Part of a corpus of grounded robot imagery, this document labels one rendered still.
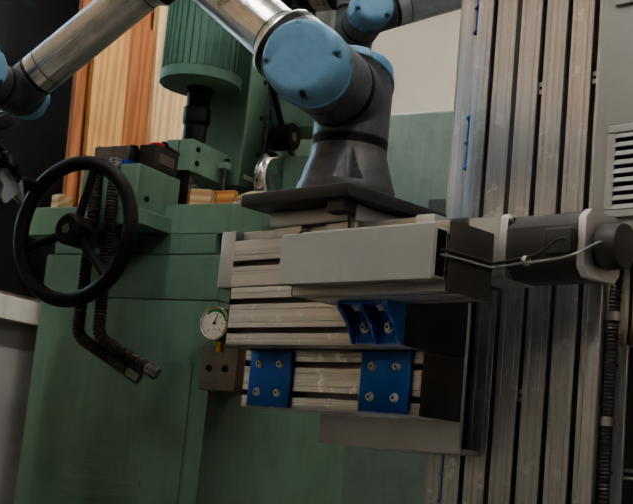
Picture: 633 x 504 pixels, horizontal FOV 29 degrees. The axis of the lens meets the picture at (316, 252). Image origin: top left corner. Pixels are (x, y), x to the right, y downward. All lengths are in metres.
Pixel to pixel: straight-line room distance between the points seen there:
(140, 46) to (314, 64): 2.80
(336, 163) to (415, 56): 3.39
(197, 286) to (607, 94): 0.96
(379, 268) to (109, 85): 2.81
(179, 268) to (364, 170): 0.67
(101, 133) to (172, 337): 1.91
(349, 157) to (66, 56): 0.59
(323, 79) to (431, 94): 3.40
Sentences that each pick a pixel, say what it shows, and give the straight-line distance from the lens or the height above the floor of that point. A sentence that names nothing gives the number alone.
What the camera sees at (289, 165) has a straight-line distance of 2.66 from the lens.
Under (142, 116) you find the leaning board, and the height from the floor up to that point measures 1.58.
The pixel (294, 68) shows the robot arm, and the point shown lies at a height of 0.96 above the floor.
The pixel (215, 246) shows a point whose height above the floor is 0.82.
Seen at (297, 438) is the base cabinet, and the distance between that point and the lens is 2.58.
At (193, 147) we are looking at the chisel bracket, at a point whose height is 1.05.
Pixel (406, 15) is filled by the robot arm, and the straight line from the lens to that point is 2.25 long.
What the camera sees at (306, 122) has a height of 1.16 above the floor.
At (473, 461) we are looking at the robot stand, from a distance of 1.78.
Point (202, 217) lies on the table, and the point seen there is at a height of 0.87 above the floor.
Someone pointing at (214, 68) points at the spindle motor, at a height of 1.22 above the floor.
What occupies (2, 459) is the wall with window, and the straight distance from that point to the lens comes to 4.07.
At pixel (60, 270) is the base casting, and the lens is 2.55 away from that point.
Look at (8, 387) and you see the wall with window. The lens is 4.06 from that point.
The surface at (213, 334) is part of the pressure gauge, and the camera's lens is 2.22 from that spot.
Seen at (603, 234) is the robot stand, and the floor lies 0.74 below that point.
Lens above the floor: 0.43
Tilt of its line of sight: 10 degrees up
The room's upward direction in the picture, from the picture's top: 6 degrees clockwise
